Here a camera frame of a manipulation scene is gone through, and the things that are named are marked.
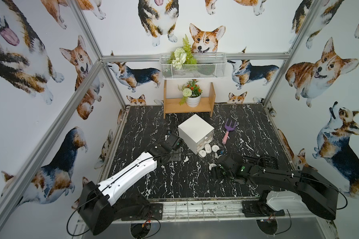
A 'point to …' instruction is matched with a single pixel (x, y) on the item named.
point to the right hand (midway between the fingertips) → (217, 166)
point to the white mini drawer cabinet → (195, 133)
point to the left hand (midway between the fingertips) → (172, 148)
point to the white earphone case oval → (208, 148)
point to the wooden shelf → (172, 105)
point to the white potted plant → (192, 93)
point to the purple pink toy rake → (227, 128)
